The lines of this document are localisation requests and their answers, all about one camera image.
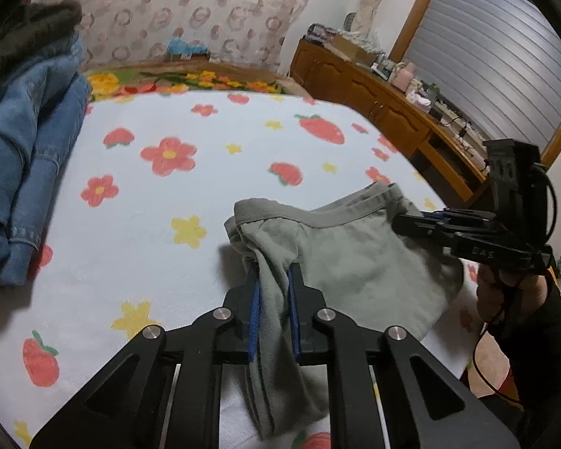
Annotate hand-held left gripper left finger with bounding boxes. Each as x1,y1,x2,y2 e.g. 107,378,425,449
28,262,263,449

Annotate grey window blind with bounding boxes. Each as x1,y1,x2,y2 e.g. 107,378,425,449
402,0,561,150

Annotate black cable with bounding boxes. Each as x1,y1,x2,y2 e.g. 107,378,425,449
472,168,558,403

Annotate dark olive garment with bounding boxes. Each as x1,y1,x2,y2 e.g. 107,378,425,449
0,1,82,87

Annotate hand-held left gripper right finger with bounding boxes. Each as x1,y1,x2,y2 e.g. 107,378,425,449
287,262,519,449

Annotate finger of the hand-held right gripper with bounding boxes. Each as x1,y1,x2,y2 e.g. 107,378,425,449
392,214,454,249
420,208,497,230

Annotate cardboard box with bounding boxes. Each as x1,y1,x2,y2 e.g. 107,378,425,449
329,33,378,65

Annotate wooden cabinet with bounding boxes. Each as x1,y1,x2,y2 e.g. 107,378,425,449
290,37,501,202

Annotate person's right hand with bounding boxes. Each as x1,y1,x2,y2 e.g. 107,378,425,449
476,265,551,334

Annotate circle patterned curtain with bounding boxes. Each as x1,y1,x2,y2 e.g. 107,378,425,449
42,0,321,73

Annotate pink kettle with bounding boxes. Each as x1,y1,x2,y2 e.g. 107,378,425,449
393,63,415,89

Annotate blue denim jeans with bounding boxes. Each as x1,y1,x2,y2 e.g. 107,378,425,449
0,33,93,288

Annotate yellow floral blanket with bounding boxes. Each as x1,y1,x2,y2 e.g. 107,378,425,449
82,69,304,104

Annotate person's right forearm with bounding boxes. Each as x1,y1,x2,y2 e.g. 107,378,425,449
488,285,561,412

